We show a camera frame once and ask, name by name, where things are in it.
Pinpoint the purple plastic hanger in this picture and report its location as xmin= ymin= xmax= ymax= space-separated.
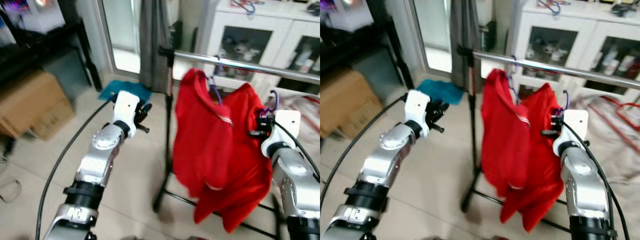
xmin=554 ymin=90 xmax=571 ymax=116
xmin=206 ymin=55 xmax=225 ymax=107
xmin=504 ymin=55 xmax=521 ymax=106
xmin=259 ymin=90 xmax=280 ymax=117

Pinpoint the red knit garment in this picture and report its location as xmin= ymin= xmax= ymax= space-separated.
xmin=192 ymin=82 xmax=274 ymax=234
xmin=480 ymin=68 xmax=531 ymax=198
xmin=500 ymin=82 xmax=566 ymax=233
xmin=172 ymin=68 xmax=235 ymax=201

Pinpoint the teal cloth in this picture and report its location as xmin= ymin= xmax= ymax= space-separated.
xmin=98 ymin=80 xmax=152 ymax=103
xmin=416 ymin=78 xmax=466 ymax=106

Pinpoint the black clothes rack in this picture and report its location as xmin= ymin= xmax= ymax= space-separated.
xmin=151 ymin=46 xmax=321 ymax=240
xmin=456 ymin=46 xmax=640 ymax=236

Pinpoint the grey curtain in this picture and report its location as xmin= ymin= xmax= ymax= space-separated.
xmin=450 ymin=0 xmax=483 ymax=93
xmin=139 ymin=0 xmax=173 ymax=93

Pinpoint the grey storage bin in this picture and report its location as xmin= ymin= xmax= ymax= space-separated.
xmin=42 ymin=50 xmax=93 ymax=101
xmin=352 ymin=47 xmax=401 ymax=96

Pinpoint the white framed glass door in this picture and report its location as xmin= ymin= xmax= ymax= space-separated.
xmin=407 ymin=0 xmax=453 ymax=76
xmin=97 ymin=0 xmax=143 ymax=76

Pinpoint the brown cardboard box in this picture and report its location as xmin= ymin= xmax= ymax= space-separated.
xmin=0 ymin=70 xmax=76 ymax=141
xmin=320 ymin=67 xmax=371 ymax=140

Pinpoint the white glass door cabinet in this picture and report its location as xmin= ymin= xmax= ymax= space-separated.
xmin=505 ymin=0 xmax=640 ymax=93
xmin=197 ymin=0 xmax=321 ymax=96

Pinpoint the black shelf unit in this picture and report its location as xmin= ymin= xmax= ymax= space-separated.
xmin=0 ymin=0 xmax=103 ymax=91
xmin=320 ymin=0 xmax=416 ymax=91

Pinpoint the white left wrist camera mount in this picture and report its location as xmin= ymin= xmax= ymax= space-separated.
xmin=111 ymin=91 xmax=141 ymax=137
xmin=404 ymin=90 xmax=432 ymax=138

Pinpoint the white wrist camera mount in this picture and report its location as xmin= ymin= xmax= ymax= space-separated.
xmin=261 ymin=109 xmax=302 ymax=157
xmin=404 ymin=90 xmax=432 ymax=138
xmin=111 ymin=91 xmax=141 ymax=137
xmin=551 ymin=109 xmax=589 ymax=156

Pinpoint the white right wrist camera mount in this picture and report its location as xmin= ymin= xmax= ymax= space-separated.
xmin=261 ymin=109 xmax=302 ymax=157
xmin=551 ymin=109 xmax=589 ymax=156

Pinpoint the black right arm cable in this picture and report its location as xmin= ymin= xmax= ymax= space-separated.
xmin=561 ymin=121 xmax=621 ymax=240
xmin=272 ymin=121 xmax=321 ymax=183

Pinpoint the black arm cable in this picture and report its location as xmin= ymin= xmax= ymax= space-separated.
xmin=320 ymin=94 xmax=407 ymax=211
xmin=561 ymin=121 xmax=621 ymax=240
xmin=35 ymin=95 xmax=117 ymax=240
xmin=272 ymin=121 xmax=321 ymax=183

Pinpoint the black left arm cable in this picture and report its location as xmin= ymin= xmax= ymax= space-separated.
xmin=320 ymin=94 xmax=407 ymax=211
xmin=35 ymin=95 xmax=117 ymax=240

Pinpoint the blue coiled cable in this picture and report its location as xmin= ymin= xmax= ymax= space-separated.
xmin=537 ymin=0 xmax=563 ymax=16
xmin=231 ymin=0 xmax=257 ymax=15

